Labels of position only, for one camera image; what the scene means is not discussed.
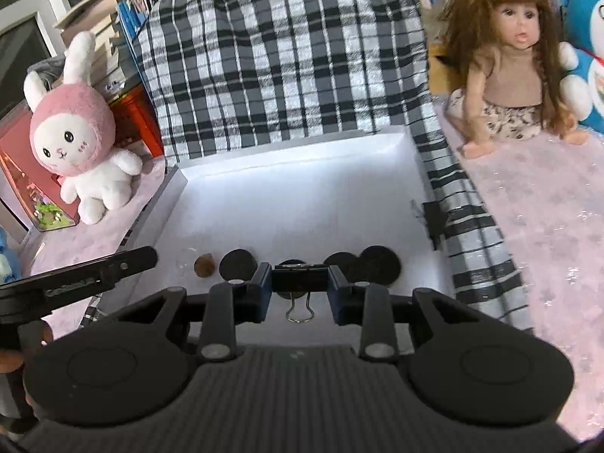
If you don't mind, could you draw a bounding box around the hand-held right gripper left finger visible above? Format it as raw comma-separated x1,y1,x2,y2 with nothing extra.
113,263,274,359

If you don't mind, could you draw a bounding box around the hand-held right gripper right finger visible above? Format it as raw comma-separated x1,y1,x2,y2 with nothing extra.
328,264,477,359

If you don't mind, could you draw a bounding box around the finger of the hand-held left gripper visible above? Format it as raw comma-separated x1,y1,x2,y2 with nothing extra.
97,245,159,290

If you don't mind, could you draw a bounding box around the black round lid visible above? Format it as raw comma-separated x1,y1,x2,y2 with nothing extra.
323,251,362,284

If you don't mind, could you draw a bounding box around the large black binder clip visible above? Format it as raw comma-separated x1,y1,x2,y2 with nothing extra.
271,265,330,324

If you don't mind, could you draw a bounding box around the white cardboard box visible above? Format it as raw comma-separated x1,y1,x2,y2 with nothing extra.
80,125,456,328

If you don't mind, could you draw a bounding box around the person's left hand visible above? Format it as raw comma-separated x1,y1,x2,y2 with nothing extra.
0,321,54,374

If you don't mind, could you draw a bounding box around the blue monster plush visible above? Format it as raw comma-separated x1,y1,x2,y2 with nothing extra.
0,229,22,284

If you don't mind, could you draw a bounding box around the pink white bunny plush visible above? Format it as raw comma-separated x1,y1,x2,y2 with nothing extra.
23,31,145,226

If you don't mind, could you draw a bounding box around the small black binder clip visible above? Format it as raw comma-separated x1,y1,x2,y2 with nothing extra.
410,198,449,251

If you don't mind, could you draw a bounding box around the pink triangular house model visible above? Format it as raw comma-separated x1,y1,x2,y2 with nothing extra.
0,99,81,232

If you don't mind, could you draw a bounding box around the red box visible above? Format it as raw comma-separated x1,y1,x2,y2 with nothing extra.
111,87,166,159

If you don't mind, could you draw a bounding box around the pink floral bedsheet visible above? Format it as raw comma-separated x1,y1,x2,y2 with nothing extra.
19,99,604,444

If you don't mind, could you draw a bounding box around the stack of pale books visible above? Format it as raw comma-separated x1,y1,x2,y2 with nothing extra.
53,0,140,90

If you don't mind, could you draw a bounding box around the black white plaid cloth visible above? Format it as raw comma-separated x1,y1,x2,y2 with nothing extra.
78,0,536,336

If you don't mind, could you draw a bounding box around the brown cardboard box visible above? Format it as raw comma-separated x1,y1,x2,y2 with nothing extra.
428,42,468,96

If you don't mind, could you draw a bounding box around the row of blue books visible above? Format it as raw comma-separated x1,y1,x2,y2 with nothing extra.
116,0,156,41

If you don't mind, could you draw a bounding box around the long-haired baby doll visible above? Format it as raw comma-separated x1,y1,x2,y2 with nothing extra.
436,0,590,159

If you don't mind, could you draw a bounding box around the blue robot cat plush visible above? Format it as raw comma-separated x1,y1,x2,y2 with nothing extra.
559,0,604,134

